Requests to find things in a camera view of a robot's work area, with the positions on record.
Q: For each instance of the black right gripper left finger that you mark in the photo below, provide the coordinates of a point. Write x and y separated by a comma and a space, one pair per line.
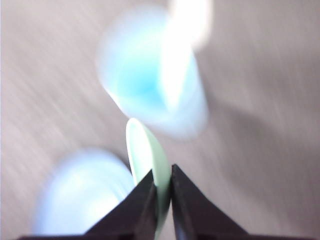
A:
133, 219

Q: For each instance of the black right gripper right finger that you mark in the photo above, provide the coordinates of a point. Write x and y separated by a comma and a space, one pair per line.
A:
197, 218

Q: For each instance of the mint green plastic spoon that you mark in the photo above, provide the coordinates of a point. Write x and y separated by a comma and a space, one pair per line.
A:
145, 154

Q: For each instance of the light blue plastic cup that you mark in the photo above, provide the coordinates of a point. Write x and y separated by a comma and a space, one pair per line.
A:
129, 64

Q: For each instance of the white plastic fork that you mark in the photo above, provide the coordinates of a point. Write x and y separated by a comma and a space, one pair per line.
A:
187, 29

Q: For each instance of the blue plastic plate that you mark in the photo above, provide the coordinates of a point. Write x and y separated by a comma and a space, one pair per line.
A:
85, 187

